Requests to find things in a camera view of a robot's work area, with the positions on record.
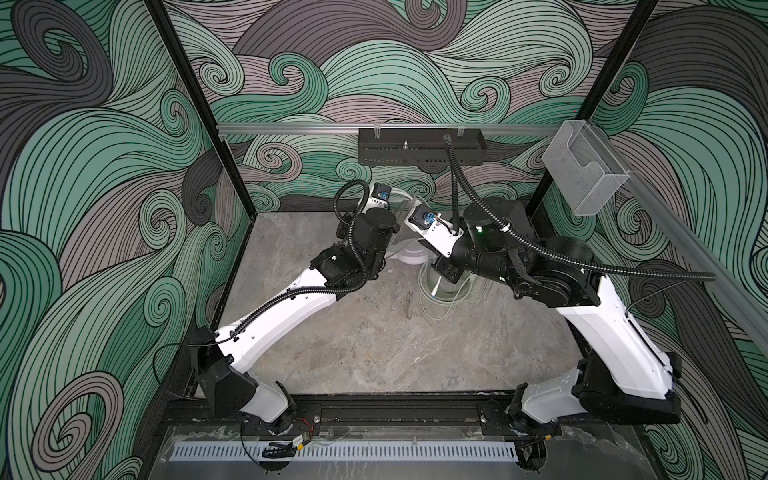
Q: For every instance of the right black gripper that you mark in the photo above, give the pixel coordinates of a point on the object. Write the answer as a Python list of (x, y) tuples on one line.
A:
[(454, 265)]

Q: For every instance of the green over-ear headphones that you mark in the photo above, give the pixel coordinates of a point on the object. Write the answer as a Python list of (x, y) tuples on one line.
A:
[(437, 289)]

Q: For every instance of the white over-ear headphones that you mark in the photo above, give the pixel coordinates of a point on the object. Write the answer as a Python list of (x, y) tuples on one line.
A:
[(405, 245)]

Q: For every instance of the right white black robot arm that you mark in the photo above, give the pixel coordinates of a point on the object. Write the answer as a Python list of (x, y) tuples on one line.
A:
[(623, 378)]

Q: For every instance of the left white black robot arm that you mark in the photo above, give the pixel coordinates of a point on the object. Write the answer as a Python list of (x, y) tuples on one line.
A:
[(221, 358)]

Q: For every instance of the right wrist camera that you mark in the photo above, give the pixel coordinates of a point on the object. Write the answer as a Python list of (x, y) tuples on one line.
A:
[(441, 236)]

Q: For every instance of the black perforated wall tray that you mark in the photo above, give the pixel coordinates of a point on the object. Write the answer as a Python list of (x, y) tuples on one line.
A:
[(421, 147)]

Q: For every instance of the clear plastic wall bin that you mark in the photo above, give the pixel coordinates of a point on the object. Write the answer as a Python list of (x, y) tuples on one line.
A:
[(585, 166)]

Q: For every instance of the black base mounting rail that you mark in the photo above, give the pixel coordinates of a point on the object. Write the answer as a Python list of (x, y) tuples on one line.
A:
[(488, 411)]

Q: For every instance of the white slotted cable duct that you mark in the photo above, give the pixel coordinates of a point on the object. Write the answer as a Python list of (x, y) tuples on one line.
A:
[(354, 450)]

